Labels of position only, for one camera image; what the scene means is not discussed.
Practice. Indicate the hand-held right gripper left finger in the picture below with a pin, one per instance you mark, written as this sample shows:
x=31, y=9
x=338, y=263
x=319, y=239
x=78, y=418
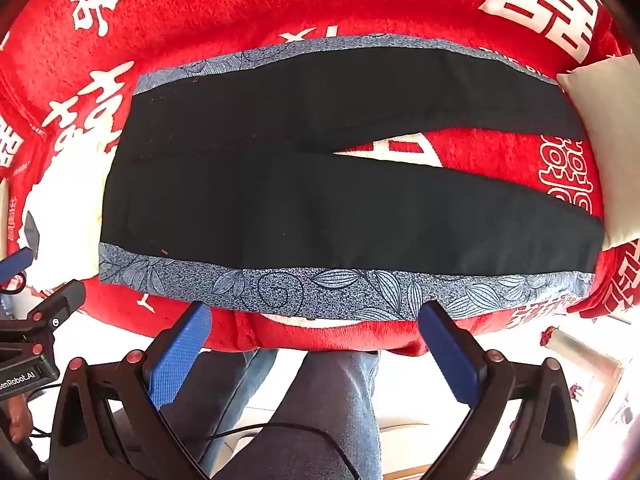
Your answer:
x=180, y=360

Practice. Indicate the small red object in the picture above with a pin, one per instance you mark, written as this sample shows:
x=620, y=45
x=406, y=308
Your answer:
x=550, y=335

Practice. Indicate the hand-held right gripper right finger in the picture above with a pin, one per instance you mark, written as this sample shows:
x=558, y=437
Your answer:
x=450, y=360

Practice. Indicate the cream cloth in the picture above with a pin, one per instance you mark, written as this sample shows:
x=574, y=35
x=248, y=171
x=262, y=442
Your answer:
x=65, y=200

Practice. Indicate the dark grey flat object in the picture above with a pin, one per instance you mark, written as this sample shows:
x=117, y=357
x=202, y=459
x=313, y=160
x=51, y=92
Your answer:
x=31, y=232

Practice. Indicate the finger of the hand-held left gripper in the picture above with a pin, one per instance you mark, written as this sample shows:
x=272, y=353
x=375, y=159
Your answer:
x=57, y=305
x=15, y=266

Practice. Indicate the person's left leg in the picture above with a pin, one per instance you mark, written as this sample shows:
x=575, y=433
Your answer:
x=220, y=385

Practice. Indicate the red printed blanket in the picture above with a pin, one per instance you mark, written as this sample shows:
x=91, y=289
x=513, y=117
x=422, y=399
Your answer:
x=200, y=10

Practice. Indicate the person's legs in jeans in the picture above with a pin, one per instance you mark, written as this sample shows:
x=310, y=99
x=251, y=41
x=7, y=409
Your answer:
x=320, y=410

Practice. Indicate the person's left hand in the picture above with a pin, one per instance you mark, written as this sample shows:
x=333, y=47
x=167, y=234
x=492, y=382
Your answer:
x=19, y=422

